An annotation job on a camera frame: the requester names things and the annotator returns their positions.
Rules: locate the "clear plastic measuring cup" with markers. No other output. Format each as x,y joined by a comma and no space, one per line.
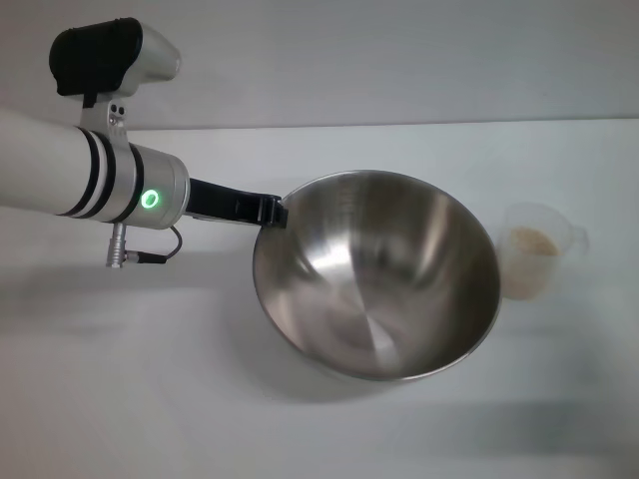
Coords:
574,239

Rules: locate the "white rice grains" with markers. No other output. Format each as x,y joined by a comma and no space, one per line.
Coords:
529,244

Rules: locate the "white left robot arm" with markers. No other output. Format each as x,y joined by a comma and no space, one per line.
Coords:
45,164

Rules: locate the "silver camera mounting bracket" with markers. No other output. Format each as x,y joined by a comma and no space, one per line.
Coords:
107,122

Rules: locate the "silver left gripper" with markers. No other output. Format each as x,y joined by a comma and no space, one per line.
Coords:
165,189

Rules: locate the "stainless steel mixing bowl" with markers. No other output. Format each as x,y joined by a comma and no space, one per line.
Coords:
379,279

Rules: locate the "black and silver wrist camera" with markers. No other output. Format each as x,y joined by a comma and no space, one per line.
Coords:
100,55

